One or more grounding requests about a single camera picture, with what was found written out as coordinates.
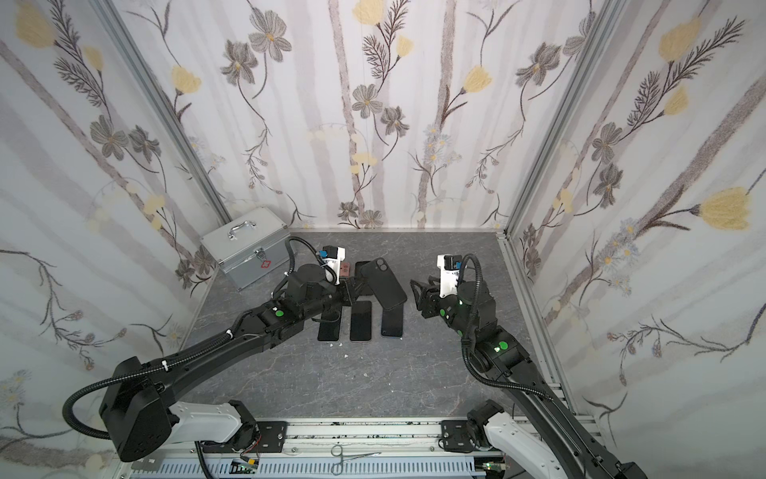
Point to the silver aluminium case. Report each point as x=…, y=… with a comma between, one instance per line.
x=249, y=247

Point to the metal forceps scissors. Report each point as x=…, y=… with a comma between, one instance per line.
x=337, y=451

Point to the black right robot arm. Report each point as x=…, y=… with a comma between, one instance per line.
x=560, y=447

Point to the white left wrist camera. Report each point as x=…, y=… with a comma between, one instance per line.
x=333, y=257

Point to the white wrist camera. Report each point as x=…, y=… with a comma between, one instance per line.
x=449, y=267
x=333, y=257

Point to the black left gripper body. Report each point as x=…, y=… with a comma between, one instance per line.
x=349, y=289

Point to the aluminium corner frame post left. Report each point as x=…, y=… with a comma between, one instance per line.
x=151, y=88

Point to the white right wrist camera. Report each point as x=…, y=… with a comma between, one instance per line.
x=449, y=267

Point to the black phone case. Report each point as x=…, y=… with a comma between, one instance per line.
x=361, y=269
x=384, y=284

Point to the phone with black screen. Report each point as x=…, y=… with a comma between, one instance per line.
x=329, y=325

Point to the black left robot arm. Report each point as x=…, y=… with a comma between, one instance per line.
x=136, y=409

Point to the white perforated cable tray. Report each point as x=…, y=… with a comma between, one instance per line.
x=373, y=467

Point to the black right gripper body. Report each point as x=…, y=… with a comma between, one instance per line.
x=433, y=297

